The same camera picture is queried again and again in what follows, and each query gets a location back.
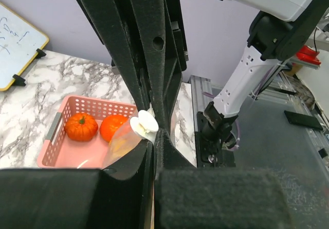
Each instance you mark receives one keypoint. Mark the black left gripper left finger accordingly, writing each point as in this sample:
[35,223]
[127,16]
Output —
[119,196]

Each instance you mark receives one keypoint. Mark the small whiteboard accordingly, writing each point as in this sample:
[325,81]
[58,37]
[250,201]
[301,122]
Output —
[20,41]

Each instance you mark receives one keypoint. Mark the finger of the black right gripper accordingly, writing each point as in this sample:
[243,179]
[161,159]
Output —
[113,31]
[161,56]

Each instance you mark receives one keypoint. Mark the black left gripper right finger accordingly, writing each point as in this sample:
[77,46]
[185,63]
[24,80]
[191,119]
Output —
[192,197]

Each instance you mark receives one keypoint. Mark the orange pumpkin toy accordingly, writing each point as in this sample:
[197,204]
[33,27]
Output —
[81,127]

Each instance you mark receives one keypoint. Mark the pink plastic basket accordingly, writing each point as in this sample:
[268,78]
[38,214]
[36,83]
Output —
[59,151]

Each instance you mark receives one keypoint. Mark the orange tomato toy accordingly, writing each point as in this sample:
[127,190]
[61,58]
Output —
[110,125]

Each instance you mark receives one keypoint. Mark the clear polka dot zip bag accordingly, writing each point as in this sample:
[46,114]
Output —
[142,126]

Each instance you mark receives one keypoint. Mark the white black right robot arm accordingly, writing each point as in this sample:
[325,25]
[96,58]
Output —
[278,32]

